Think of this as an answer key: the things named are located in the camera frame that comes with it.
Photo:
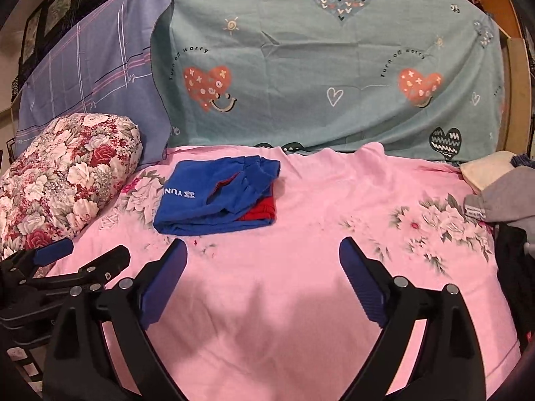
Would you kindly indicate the cream folded cloth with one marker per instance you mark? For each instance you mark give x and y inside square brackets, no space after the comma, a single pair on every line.
[482,172]

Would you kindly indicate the blue pants with red trim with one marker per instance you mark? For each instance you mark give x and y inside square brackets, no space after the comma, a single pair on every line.
[208,197]

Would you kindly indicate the teal heart print cloth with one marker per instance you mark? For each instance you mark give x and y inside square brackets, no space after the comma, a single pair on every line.
[424,78]

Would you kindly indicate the red white floral quilt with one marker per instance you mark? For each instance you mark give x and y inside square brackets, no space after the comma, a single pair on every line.
[68,173]

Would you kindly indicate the grey folded garment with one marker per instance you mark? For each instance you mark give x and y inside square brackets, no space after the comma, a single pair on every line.
[508,200]

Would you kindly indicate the blue plaid pillow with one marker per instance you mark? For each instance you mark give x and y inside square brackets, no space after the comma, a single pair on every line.
[102,65]

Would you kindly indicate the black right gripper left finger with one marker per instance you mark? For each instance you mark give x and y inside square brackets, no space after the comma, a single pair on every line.
[100,349]

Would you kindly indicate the wooden bed frame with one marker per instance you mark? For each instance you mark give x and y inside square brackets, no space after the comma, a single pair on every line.
[517,118]

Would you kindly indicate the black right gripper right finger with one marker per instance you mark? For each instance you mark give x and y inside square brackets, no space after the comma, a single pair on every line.
[449,364]

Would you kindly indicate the pink floral bed sheet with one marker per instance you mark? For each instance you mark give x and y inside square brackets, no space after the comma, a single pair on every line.
[268,313]

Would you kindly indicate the dark framed window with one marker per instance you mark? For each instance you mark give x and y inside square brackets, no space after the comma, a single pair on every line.
[43,29]

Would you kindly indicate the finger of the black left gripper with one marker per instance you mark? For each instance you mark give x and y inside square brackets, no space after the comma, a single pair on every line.
[23,264]
[100,270]

